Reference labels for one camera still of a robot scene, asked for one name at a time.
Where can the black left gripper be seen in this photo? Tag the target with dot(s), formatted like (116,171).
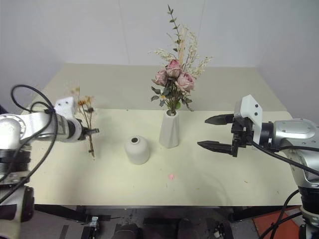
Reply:
(84,131)

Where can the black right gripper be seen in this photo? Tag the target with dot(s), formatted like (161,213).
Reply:
(240,135)

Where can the small dried flower bouquet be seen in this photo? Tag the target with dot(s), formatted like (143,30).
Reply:
(83,101)

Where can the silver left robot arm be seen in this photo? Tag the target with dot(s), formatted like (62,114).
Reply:
(27,125)

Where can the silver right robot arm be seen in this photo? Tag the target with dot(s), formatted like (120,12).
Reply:
(292,132)

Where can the tall white faceted vase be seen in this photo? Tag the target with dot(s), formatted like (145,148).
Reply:
(169,132)

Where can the short round white vase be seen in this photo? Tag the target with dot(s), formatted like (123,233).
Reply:
(137,152)

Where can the small pink petal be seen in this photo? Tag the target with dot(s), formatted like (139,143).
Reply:
(171,176)

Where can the pink rose dried bouquet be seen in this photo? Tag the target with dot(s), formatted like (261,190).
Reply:
(174,68)

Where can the small silver clamp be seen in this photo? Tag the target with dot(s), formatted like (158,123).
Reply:
(94,220)

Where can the orange floor mat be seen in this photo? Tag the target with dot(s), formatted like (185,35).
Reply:
(274,224)

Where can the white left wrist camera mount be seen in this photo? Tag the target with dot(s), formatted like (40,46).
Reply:
(65,105)

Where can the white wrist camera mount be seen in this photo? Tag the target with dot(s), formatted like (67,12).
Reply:
(65,105)
(250,109)

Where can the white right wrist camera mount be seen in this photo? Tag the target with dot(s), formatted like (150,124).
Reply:
(250,109)

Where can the black table frame bar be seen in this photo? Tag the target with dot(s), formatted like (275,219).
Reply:
(254,213)
(59,212)

